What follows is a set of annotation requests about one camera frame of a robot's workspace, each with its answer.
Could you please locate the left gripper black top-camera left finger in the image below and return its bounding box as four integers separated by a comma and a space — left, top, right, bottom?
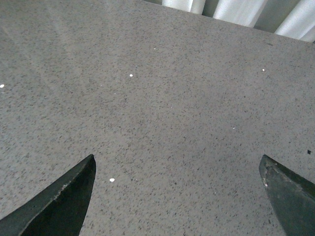
0, 154, 96, 236

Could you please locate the white pleated curtain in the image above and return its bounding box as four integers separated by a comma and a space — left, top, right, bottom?
150, 0, 315, 43

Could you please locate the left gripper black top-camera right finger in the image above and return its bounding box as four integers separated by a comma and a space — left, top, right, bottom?
259, 155, 315, 236

